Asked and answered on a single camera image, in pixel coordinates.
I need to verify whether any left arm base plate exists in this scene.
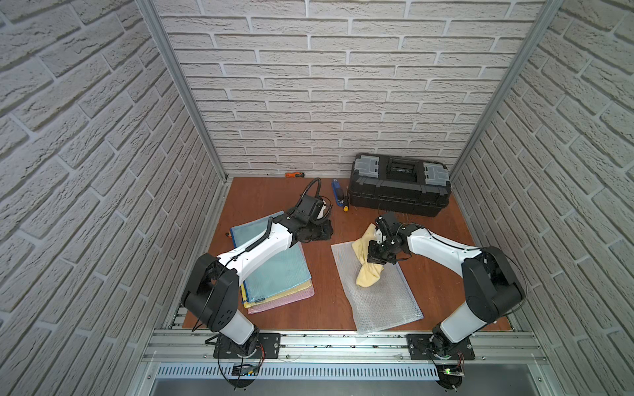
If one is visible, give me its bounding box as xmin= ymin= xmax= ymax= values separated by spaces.
xmin=213 ymin=331 xmax=281 ymax=360

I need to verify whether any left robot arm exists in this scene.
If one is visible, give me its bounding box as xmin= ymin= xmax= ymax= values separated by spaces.
xmin=181 ymin=178 xmax=334 ymax=357

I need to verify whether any aluminium mounting rail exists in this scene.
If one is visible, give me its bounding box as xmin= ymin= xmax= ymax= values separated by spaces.
xmin=141 ymin=329 xmax=549 ymax=365

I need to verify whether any clear mesh document bag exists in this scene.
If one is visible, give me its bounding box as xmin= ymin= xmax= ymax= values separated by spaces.
xmin=331 ymin=243 xmax=424 ymax=333

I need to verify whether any pink document bag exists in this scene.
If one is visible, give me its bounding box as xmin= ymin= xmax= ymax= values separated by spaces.
xmin=247 ymin=286 xmax=315 ymax=314

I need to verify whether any blue document bag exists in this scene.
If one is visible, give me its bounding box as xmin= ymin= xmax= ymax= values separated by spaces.
xmin=229 ymin=216 xmax=311 ymax=304

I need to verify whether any yellow document bag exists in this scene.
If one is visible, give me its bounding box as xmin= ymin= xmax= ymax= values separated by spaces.
xmin=241 ymin=280 xmax=314 ymax=310

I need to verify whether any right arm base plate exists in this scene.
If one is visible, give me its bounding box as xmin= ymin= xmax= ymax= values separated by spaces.
xmin=405 ymin=333 xmax=476 ymax=361

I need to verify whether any black plastic toolbox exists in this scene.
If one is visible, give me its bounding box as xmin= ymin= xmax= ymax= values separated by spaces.
xmin=348 ymin=153 xmax=452 ymax=217

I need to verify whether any yellow cleaning cloth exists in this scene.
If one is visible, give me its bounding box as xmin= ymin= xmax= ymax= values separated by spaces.
xmin=352 ymin=224 xmax=383 ymax=288

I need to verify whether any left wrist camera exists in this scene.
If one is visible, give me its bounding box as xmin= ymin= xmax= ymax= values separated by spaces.
xmin=315 ymin=204 xmax=332 ymax=223

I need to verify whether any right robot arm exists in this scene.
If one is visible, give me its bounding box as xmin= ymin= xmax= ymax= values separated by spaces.
xmin=366 ymin=212 xmax=526 ymax=356

